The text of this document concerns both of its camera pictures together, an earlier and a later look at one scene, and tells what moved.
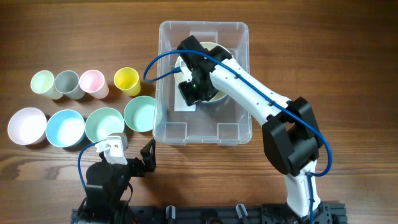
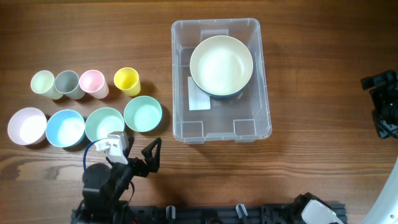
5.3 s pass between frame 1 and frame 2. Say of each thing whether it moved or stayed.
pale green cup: stayed
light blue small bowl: stayed
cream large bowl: moved
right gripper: moved
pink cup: stayed
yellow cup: stayed
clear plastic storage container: moved
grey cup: stayed
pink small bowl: stayed
